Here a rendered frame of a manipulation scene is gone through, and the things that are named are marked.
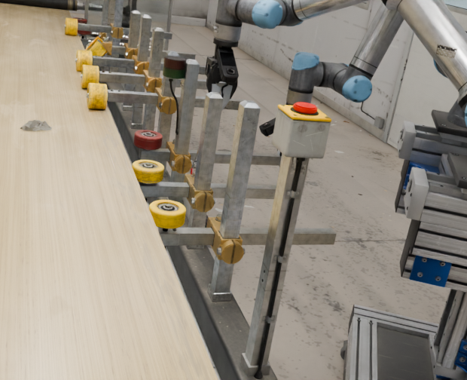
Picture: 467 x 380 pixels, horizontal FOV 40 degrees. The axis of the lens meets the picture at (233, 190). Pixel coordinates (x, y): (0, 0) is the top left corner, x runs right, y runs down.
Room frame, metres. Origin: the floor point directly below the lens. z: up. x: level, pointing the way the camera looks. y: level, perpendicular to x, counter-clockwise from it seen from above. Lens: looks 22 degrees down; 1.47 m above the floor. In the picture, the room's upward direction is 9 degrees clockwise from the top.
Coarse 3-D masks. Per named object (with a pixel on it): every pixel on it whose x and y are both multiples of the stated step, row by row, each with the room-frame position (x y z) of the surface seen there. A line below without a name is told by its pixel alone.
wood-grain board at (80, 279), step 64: (0, 64) 2.32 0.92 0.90; (64, 64) 2.48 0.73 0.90; (0, 128) 1.62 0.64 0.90; (64, 128) 1.70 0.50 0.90; (0, 192) 1.22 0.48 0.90; (64, 192) 1.27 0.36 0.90; (128, 192) 1.33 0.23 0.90; (0, 256) 0.97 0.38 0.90; (64, 256) 1.00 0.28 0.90; (128, 256) 1.04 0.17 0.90; (0, 320) 0.79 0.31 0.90; (64, 320) 0.81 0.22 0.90; (128, 320) 0.84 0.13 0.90; (192, 320) 0.86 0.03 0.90
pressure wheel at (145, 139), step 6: (138, 132) 1.76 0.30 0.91; (144, 132) 1.77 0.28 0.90; (150, 132) 1.76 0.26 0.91; (156, 132) 1.78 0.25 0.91; (138, 138) 1.72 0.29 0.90; (144, 138) 1.72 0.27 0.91; (150, 138) 1.72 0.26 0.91; (156, 138) 1.73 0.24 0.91; (162, 138) 1.76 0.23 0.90; (138, 144) 1.72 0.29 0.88; (144, 144) 1.72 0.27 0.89; (150, 144) 1.72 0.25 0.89; (156, 144) 1.73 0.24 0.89; (150, 150) 1.75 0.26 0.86
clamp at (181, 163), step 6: (168, 144) 1.80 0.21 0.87; (174, 144) 1.81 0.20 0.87; (174, 156) 1.72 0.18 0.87; (180, 156) 1.72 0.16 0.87; (186, 156) 1.73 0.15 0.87; (168, 162) 1.78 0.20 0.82; (174, 162) 1.71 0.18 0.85; (180, 162) 1.71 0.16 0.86; (186, 162) 1.71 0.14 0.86; (174, 168) 1.72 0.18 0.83; (180, 168) 1.71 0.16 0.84; (186, 168) 1.71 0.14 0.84
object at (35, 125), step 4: (36, 120) 1.69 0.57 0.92; (24, 124) 1.66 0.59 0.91; (28, 124) 1.65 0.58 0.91; (32, 124) 1.66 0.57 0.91; (36, 124) 1.67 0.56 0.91; (40, 124) 1.67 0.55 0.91; (44, 124) 1.67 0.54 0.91; (20, 128) 1.64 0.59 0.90; (24, 128) 1.63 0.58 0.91; (28, 128) 1.64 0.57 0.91; (32, 128) 1.64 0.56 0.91; (36, 128) 1.64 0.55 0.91; (40, 128) 1.66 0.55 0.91; (44, 128) 1.66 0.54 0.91; (48, 128) 1.67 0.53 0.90
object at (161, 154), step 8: (144, 152) 1.74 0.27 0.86; (152, 152) 1.75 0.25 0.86; (160, 152) 1.76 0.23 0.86; (168, 152) 1.76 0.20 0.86; (192, 152) 1.79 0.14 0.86; (216, 152) 1.83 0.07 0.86; (224, 152) 1.84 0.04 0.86; (256, 152) 1.89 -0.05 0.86; (152, 160) 1.75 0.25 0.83; (160, 160) 1.76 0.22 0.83; (168, 160) 1.76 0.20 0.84; (192, 160) 1.79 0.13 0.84; (216, 160) 1.82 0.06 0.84; (224, 160) 1.82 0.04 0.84; (256, 160) 1.86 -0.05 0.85; (264, 160) 1.87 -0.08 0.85; (272, 160) 1.88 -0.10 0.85
